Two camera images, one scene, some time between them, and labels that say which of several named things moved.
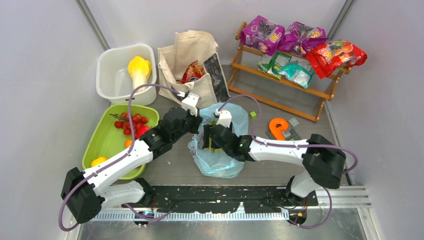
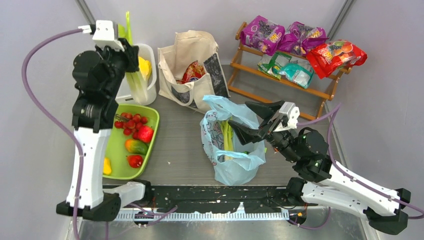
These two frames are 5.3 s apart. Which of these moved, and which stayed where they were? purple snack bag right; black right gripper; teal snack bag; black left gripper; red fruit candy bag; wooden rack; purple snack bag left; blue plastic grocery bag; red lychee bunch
Moved: black left gripper; blue plastic grocery bag; black right gripper
Stayed: red lychee bunch; red fruit candy bag; teal snack bag; purple snack bag right; wooden rack; purple snack bag left
